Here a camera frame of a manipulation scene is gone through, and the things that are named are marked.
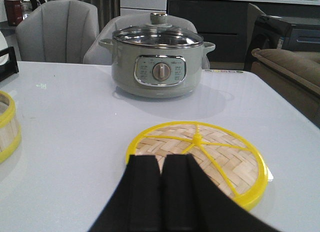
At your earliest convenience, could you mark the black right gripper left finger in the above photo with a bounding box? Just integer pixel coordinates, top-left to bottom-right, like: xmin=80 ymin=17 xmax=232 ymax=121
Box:
xmin=89 ymin=155 xmax=162 ymax=232

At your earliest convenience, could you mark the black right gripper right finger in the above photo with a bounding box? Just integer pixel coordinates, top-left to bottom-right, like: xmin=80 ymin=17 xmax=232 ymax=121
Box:
xmin=161 ymin=154 xmax=276 ymax=232

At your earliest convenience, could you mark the yellow bamboo steamer lid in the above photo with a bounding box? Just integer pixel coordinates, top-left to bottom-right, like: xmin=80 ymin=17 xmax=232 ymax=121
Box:
xmin=125 ymin=121 xmax=270 ymax=211

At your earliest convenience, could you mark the bamboo steamer basket yellow rim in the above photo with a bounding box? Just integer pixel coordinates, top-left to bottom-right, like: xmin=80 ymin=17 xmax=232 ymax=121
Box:
xmin=0 ymin=91 xmax=22 ymax=163

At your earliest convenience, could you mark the colourful sticker strip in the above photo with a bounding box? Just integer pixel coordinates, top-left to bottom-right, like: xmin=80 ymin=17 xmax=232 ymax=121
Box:
xmin=204 ymin=69 xmax=244 ymax=73

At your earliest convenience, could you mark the grey electric cooking pot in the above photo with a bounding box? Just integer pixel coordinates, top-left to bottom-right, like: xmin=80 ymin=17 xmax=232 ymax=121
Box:
xmin=98 ymin=38 xmax=216 ymax=99

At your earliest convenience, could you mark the grey chair right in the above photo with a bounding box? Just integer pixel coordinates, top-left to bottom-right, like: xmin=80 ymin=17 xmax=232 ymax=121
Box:
xmin=83 ymin=12 xmax=210 ymax=69

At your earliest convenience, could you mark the grey chair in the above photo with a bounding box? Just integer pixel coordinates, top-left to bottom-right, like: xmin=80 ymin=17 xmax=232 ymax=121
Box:
xmin=83 ymin=12 xmax=210 ymax=69
xmin=15 ymin=0 xmax=99 ymax=64

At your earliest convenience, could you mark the brown sofa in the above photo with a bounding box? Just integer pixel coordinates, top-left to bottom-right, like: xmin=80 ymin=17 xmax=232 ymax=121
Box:
xmin=250 ymin=48 xmax=320 ymax=127

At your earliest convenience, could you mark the black bowl rack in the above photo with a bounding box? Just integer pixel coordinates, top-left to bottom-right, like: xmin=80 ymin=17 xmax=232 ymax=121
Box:
xmin=0 ymin=46 xmax=19 ymax=81

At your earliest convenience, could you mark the dark cabinet counter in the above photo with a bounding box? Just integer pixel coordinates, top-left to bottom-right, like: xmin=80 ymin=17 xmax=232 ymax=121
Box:
xmin=167 ymin=0 xmax=320 ymax=69

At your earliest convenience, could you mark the grey chair left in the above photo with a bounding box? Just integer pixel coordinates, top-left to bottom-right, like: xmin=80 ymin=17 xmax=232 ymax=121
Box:
xmin=15 ymin=0 xmax=99 ymax=64

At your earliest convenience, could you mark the white cabinet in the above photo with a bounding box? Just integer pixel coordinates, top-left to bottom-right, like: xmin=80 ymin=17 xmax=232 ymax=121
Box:
xmin=119 ymin=0 xmax=168 ymax=15

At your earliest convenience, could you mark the red box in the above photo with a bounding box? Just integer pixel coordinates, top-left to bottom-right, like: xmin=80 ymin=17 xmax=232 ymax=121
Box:
xmin=4 ymin=0 xmax=23 ymax=26

